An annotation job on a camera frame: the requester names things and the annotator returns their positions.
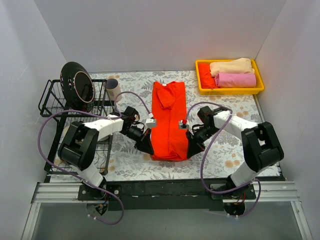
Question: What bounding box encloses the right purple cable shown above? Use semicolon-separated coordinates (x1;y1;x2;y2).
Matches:
184;101;262;217

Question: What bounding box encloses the rolled orange t shirt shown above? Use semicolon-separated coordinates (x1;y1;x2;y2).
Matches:
198;63;219;90

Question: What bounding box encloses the aluminium frame rail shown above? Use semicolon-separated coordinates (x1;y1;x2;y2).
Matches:
32;181;301;203

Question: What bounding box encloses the rolled pink t shirt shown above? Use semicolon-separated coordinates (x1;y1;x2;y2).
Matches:
214;72;257;88

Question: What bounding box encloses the black round plate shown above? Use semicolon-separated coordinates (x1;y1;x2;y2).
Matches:
60;61;96;112

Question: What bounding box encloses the black wire dish rack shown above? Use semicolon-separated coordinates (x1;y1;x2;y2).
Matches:
38;79;115;176

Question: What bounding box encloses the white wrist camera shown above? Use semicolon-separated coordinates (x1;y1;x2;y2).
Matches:
178;119;189;130
145;118;157;129

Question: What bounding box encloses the floral table mat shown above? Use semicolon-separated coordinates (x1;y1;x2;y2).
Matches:
92;70;262;181

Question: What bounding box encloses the yellow plastic tray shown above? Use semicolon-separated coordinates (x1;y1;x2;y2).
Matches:
195;59;265;96

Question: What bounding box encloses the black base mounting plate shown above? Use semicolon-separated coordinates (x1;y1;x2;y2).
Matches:
77;179;240;211

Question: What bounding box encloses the purple rimmed mug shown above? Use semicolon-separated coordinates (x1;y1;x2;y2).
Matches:
105;78;122;102

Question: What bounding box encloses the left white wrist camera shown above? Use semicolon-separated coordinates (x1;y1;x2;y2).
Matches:
145;118;157;129

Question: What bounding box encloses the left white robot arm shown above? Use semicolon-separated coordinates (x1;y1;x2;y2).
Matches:
57;106;154;200

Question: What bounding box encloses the rolled beige t shirt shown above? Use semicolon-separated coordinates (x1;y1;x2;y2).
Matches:
209;57;255;77

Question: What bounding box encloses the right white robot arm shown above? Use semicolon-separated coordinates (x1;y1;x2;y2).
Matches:
179;106;284;199

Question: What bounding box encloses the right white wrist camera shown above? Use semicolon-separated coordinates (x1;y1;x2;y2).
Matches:
178;119;189;130

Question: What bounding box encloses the orange t shirt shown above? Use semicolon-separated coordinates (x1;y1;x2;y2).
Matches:
151;81;188;161
198;63;219;90

